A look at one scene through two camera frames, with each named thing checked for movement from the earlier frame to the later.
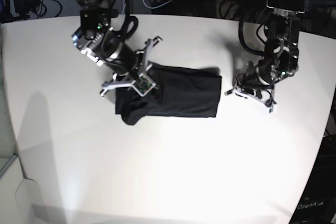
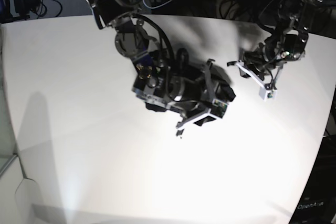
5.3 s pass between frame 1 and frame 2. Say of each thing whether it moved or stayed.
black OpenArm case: stayed
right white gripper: moved
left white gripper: moved
